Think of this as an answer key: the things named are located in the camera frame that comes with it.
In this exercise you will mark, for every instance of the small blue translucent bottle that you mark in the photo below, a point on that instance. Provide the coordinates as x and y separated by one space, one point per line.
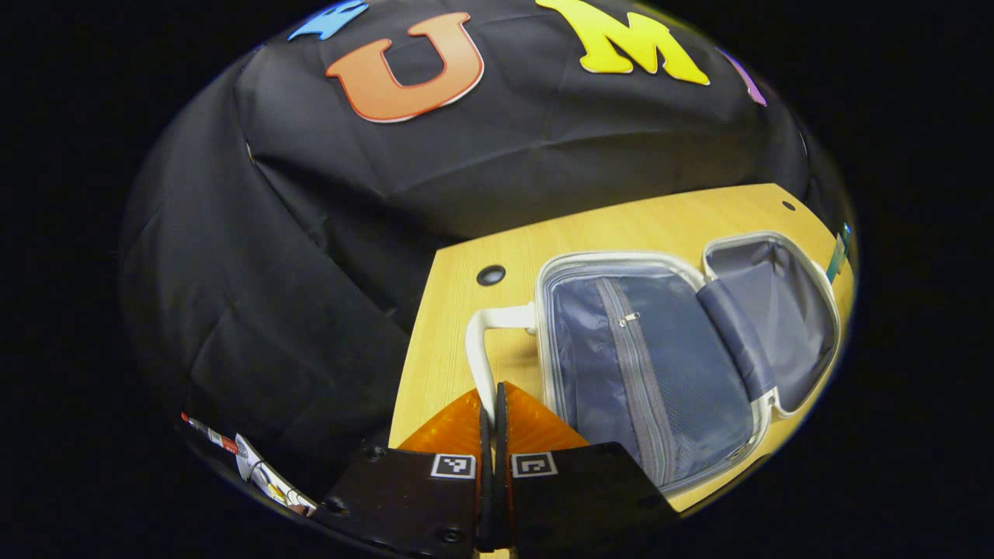
838 256

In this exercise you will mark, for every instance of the white suitcase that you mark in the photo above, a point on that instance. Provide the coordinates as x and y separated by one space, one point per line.
644 365

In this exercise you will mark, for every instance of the white red printed packaging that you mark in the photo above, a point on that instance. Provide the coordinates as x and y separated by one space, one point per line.
260 473

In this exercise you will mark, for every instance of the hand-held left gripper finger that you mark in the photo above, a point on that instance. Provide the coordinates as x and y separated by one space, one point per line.
486 497
501 497

